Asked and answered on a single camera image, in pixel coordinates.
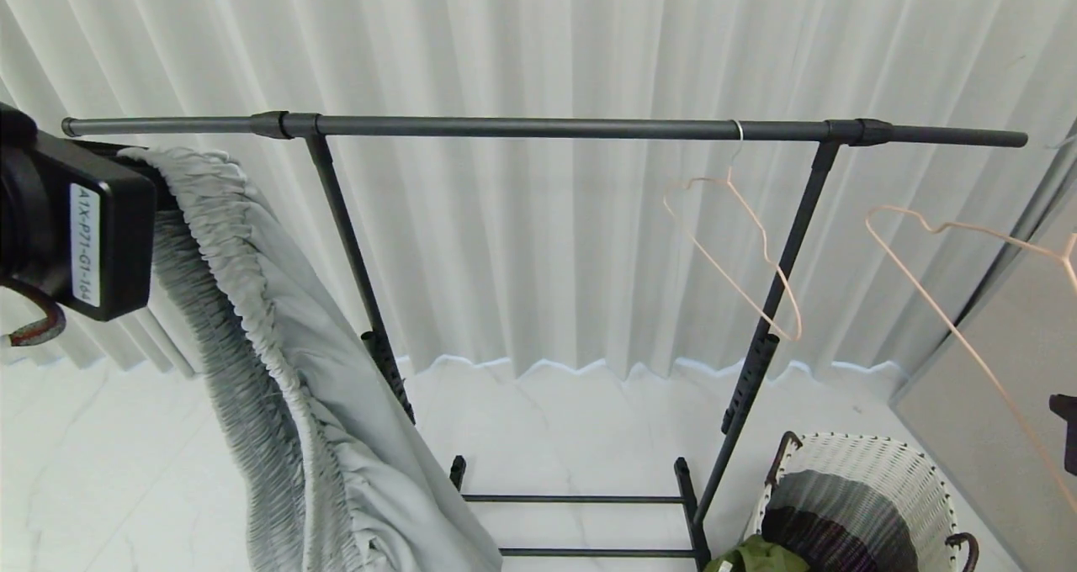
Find white curtain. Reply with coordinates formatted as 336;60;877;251
0;0;1077;381

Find pale grey shorts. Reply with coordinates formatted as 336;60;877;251
118;146;504;572

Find green shirt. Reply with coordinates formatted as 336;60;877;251
703;534;811;572

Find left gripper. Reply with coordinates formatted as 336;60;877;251
0;101;158;322

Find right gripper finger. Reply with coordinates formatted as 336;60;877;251
1048;393;1077;477

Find black clothes rack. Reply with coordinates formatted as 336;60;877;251
61;111;1029;572

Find white laundry basket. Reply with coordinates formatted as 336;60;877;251
744;431;982;572

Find pink clothes hanger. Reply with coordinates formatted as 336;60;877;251
864;204;1077;516
661;139;804;344

